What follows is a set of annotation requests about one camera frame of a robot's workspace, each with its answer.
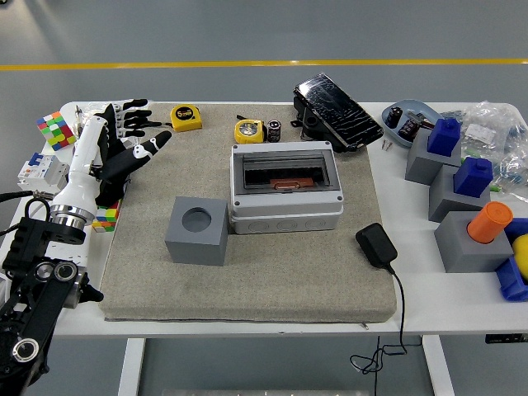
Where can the small colourful puzzle cube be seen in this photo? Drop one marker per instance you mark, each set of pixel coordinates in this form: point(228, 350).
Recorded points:
point(107, 218)

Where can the blue-grey oval tray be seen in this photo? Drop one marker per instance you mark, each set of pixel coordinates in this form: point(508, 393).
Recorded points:
point(412, 105)

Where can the white table frame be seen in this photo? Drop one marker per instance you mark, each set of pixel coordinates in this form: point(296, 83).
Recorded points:
point(130, 367)

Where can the clear plastic bag of parts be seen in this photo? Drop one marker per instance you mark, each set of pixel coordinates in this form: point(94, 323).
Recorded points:
point(513, 169)
point(491, 119)

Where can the white circuit breaker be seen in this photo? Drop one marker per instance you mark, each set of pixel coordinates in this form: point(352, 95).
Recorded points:
point(37, 173)

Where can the yellow rounded object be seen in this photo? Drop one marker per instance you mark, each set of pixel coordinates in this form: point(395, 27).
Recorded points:
point(521, 255)

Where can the black power adapter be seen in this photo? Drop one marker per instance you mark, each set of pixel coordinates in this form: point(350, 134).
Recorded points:
point(375, 245)

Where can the grey block holder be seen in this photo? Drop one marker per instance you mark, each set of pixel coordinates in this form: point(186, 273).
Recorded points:
point(458, 251)
point(418, 165)
point(443, 198)

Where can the black cylindrical capacitor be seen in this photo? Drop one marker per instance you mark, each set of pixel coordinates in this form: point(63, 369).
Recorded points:
point(274, 132)
point(394, 117)
point(407, 128)

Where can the black cloth glove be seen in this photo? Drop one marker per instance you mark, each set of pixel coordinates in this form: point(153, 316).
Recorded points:
point(109, 194)

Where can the grey plastic junction box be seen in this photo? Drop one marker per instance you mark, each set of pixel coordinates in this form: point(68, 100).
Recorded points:
point(288, 218)

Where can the small green connector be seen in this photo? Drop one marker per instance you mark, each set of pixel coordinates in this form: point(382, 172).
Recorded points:
point(495, 188)

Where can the large colourful puzzle cube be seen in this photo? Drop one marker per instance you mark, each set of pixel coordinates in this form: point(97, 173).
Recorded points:
point(55, 130)

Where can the blue plastic block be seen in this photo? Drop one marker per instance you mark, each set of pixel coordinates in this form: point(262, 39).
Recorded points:
point(443, 138)
point(472, 177)

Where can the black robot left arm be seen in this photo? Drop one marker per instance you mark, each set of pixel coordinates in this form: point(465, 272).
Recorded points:
point(37, 288)

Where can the round yellow black tape measure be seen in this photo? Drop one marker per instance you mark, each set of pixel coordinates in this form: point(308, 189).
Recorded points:
point(249, 131)

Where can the smoked transparent box lid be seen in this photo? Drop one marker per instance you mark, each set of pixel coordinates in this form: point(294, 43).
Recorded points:
point(284, 163)

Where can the grey block with round hole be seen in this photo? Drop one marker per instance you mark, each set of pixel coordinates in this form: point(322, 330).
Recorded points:
point(194, 247)

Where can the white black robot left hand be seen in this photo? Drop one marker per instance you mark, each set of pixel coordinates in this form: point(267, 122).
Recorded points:
point(84, 165)

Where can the cracked black phone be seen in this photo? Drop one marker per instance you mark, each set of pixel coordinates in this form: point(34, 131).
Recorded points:
point(338, 111)

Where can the grey-brown fabric mat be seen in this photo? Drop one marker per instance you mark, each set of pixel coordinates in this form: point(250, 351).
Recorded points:
point(268, 280)

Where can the black table control panel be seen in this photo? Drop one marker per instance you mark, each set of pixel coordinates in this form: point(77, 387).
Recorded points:
point(505, 338)

